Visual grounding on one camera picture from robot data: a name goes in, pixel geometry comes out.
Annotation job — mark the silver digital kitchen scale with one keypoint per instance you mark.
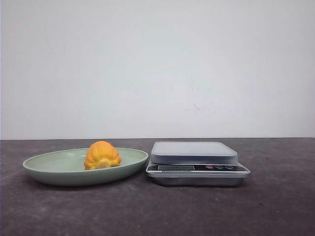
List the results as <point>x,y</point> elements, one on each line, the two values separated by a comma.
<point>204,163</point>

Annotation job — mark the yellow corn cob piece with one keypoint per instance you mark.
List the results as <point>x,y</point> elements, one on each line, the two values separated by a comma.
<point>100,155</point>

